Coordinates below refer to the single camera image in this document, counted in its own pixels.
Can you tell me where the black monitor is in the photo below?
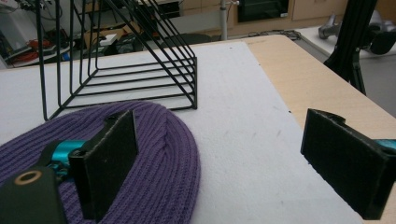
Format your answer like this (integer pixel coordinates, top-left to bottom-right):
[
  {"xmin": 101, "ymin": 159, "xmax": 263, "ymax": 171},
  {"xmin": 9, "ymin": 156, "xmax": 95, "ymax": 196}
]
[{"xmin": 237, "ymin": 0, "xmax": 290, "ymax": 23}]

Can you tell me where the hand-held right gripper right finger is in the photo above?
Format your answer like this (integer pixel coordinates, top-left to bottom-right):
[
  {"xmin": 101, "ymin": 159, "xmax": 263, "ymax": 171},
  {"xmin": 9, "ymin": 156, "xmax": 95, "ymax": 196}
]
[{"xmin": 300, "ymin": 107, "xmax": 396, "ymax": 220}]

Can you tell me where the black wire rack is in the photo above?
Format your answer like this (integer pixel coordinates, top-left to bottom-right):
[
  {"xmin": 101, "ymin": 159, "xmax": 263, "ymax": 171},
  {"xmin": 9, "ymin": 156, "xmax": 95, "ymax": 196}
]
[{"xmin": 35, "ymin": 0, "xmax": 199, "ymax": 121}]

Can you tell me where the white table mat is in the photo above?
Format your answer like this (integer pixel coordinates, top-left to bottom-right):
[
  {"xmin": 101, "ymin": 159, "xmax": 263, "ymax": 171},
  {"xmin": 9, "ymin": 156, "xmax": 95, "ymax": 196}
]
[{"xmin": 0, "ymin": 41, "xmax": 364, "ymax": 224}]

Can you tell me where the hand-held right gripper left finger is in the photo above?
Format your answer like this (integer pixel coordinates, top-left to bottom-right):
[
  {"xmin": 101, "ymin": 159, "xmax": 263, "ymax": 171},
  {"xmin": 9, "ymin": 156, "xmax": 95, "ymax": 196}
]
[{"xmin": 67, "ymin": 109, "xmax": 139, "ymax": 220}]

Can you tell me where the metal stand pole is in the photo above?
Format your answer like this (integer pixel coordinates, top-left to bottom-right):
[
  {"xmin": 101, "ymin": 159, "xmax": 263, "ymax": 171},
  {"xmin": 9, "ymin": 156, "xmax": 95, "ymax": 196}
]
[{"xmin": 219, "ymin": 0, "xmax": 240, "ymax": 41}]

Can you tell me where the black cable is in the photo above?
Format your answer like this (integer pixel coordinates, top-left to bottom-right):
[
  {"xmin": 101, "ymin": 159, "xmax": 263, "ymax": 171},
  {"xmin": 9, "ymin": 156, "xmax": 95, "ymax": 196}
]
[{"xmin": 247, "ymin": 29, "xmax": 303, "ymax": 41}]

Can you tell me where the grey hand-held device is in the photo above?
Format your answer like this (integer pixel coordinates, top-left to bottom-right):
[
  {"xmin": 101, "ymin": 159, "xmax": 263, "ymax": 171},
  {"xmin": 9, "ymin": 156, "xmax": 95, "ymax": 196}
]
[{"xmin": 318, "ymin": 12, "xmax": 345, "ymax": 40}]

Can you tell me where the cardboard box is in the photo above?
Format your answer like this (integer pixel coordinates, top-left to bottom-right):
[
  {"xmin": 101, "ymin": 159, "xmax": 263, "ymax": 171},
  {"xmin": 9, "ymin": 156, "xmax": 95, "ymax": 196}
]
[{"xmin": 83, "ymin": 21, "xmax": 143, "ymax": 48}]

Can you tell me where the purple knitted hat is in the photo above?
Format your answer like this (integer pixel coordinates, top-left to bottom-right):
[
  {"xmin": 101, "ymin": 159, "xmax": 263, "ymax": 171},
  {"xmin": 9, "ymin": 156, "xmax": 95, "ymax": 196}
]
[{"xmin": 0, "ymin": 100, "xmax": 202, "ymax": 224}]

